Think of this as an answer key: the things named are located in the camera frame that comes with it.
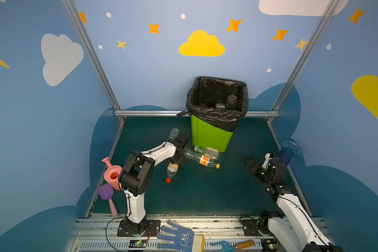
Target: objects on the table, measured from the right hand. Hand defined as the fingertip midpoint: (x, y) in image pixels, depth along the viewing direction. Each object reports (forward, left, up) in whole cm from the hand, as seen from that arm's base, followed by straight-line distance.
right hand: (251, 161), depth 85 cm
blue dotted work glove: (-37, +34, -11) cm, 51 cm away
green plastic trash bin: (+12, +26, +7) cm, 29 cm away
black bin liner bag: (+41, +27, +14) cm, 51 cm away
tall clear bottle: (+32, +10, +15) cm, 36 cm away
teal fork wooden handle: (-38, +15, -12) cm, 43 cm away
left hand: (+3, +42, -9) cm, 43 cm away
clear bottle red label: (-3, +45, -8) cm, 46 cm away
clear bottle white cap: (+24, +47, -8) cm, 53 cm away
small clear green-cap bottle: (+12, +21, -10) cm, 26 cm away
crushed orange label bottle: (+4, +24, -6) cm, 25 cm away
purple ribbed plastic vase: (+6, -20, +5) cm, 21 cm away
